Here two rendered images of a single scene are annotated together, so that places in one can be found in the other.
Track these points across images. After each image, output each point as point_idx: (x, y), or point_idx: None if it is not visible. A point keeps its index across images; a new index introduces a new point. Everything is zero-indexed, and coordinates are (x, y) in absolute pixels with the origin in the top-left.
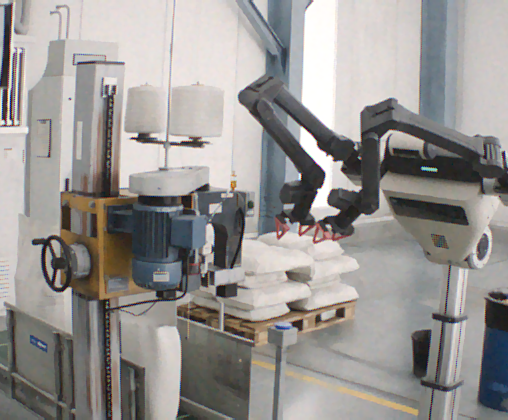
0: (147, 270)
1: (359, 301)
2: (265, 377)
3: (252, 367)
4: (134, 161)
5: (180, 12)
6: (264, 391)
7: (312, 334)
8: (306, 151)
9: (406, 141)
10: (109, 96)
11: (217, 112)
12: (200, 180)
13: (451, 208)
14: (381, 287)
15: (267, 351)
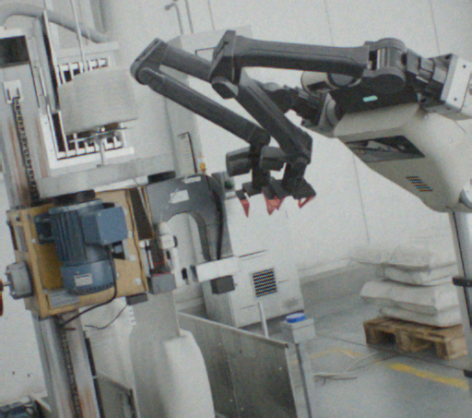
0: (68, 275)
1: None
2: (442, 397)
3: (432, 386)
4: (321, 161)
5: None
6: (430, 415)
7: None
8: (233, 113)
9: (314, 73)
10: (14, 101)
11: (118, 94)
12: (140, 170)
13: (395, 140)
14: None
15: (463, 364)
